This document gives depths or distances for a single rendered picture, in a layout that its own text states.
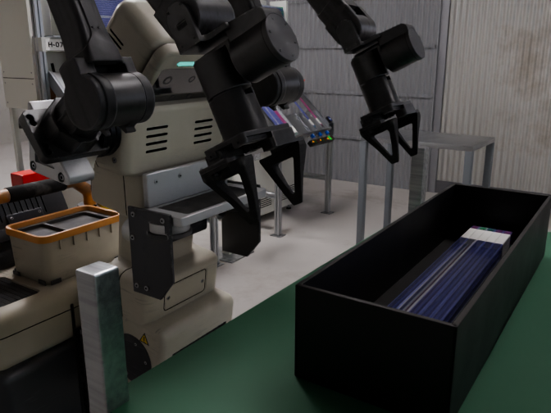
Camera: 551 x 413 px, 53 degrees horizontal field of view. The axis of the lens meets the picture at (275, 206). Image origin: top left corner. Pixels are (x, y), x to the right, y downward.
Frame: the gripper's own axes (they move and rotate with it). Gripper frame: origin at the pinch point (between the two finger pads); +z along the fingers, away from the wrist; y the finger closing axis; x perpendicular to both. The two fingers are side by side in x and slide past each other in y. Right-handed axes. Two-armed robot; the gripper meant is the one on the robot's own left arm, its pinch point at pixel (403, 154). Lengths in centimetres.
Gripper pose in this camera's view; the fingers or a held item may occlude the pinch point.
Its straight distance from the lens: 104.2
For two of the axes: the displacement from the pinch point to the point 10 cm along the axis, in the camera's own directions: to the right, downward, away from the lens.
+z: 3.7, 9.3, 0.0
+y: 5.5, -2.1, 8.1
